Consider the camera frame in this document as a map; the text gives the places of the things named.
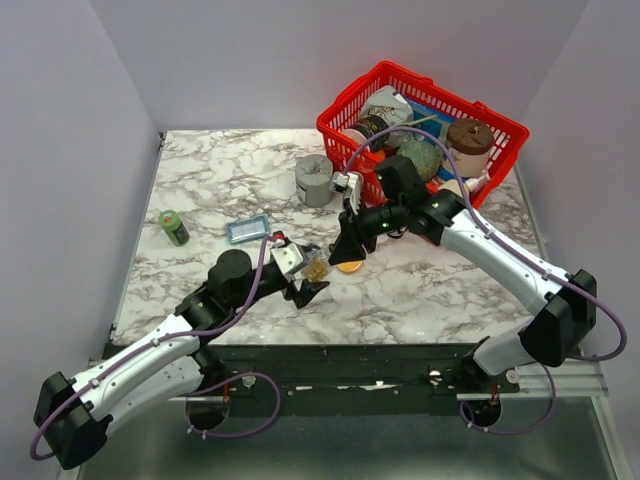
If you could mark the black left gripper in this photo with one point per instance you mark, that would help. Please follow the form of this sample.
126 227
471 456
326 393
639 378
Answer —
307 292

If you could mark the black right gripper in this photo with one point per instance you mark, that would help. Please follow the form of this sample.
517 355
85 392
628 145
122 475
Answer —
349 248

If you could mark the round yellow pill container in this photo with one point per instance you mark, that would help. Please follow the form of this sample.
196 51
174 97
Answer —
350 267

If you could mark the amber pill bottle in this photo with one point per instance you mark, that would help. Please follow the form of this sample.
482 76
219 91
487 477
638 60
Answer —
317 268

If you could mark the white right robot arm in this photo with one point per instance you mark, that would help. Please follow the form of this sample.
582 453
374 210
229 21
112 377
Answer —
561 304

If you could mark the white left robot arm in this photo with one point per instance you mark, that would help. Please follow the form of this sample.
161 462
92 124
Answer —
76 416

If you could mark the round dark blue pill container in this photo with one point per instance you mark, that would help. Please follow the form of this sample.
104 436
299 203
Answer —
311 248

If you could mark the rectangular light blue pill box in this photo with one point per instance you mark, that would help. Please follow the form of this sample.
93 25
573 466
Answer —
249 229

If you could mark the grey wrapped toilet paper roll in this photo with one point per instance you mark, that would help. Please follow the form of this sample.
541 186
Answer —
313 174

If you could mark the black cup with white rim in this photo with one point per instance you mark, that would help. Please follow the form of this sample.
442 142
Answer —
365 128

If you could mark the green speckled ball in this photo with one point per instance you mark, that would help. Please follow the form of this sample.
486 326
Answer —
425 157

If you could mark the cream round bottle with pump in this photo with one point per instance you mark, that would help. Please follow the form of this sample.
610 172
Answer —
447 181

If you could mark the red plastic shopping basket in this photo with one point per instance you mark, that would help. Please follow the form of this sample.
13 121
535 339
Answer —
509 135

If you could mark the blue box in basket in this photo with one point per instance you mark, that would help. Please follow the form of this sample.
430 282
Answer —
430 120

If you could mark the grey patterned snack bag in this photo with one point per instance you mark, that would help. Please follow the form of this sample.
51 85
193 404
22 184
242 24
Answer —
389 104

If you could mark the green lidded dark jar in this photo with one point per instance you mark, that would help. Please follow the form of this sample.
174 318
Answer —
173 226

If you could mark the brown lidded paper cup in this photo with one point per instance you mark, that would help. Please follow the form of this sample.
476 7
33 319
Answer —
469 142

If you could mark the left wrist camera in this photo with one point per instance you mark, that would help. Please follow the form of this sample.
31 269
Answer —
290 258

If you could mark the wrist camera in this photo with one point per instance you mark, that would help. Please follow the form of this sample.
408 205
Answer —
290 258
349 185

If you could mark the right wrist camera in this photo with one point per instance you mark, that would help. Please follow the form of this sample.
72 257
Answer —
349 185

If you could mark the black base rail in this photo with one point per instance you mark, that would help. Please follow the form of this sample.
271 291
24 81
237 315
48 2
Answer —
348 380

